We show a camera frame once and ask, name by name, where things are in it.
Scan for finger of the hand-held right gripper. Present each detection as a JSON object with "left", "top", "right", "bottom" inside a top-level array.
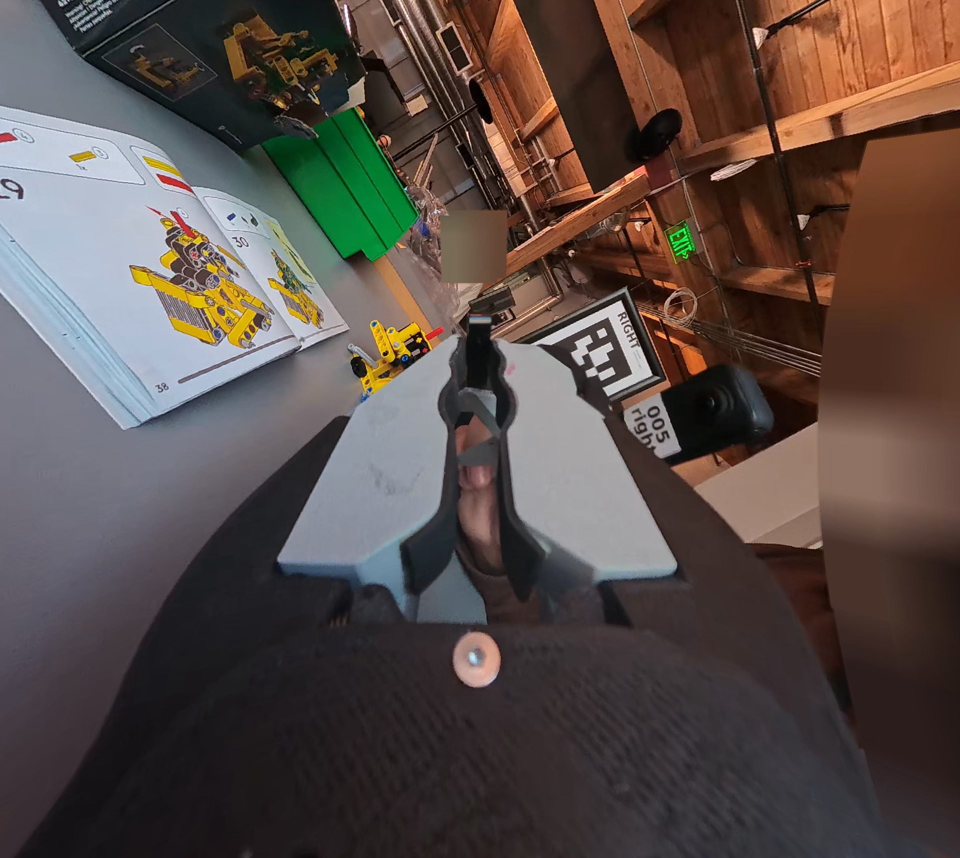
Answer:
[{"left": 457, "top": 389, "right": 502, "bottom": 471}]

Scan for round black speaker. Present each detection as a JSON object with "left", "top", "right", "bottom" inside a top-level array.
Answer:
[{"left": 626, "top": 109, "right": 684, "bottom": 163}]

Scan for white desk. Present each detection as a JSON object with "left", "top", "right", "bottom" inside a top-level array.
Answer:
[{"left": 693, "top": 423, "right": 823, "bottom": 549}]

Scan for person's right hand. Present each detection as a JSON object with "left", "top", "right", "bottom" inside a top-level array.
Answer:
[{"left": 456, "top": 423, "right": 505, "bottom": 572}]

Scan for lego instruction booklet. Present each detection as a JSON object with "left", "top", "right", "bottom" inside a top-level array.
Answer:
[{"left": 0, "top": 104, "right": 351, "bottom": 430}]

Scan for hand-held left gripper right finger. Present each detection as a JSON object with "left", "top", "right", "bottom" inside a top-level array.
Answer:
[{"left": 491, "top": 340, "right": 680, "bottom": 602}]

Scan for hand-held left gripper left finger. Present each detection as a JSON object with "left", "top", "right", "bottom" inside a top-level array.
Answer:
[{"left": 277, "top": 336, "right": 468, "bottom": 623}]

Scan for metal ventilation duct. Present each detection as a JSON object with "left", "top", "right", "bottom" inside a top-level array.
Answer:
[{"left": 341, "top": 0, "right": 526, "bottom": 222}]

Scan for clear plastic bags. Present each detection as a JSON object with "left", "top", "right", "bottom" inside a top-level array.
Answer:
[{"left": 407, "top": 183, "right": 460, "bottom": 321}]

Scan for black lego box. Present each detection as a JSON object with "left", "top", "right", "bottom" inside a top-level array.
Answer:
[{"left": 16, "top": 0, "right": 369, "bottom": 151}]

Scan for green box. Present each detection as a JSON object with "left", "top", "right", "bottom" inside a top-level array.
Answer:
[{"left": 262, "top": 108, "right": 420, "bottom": 264}]

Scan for yellow lego model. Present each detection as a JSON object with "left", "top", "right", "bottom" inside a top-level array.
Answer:
[{"left": 346, "top": 319, "right": 445, "bottom": 403}]

